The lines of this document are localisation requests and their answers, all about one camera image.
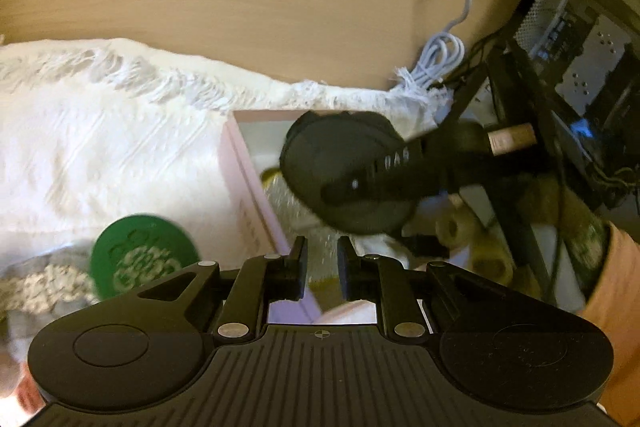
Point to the black computer case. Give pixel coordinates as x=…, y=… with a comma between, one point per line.
x=585, y=72

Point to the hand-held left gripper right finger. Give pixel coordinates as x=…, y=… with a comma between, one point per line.
x=346, y=267

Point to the pink cardboard box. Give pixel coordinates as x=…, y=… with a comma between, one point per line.
x=250, y=207

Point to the green lid jar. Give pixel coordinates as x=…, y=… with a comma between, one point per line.
x=145, y=257

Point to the person's right forearm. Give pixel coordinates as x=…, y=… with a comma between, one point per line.
x=617, y=277

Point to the white knit blanket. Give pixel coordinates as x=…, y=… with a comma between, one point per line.
x=110, y=147

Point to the toilet paper roll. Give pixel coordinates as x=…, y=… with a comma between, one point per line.
x=492, y=264
x=455, y=227

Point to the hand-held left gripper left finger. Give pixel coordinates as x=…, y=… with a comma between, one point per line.
x=299, y=267

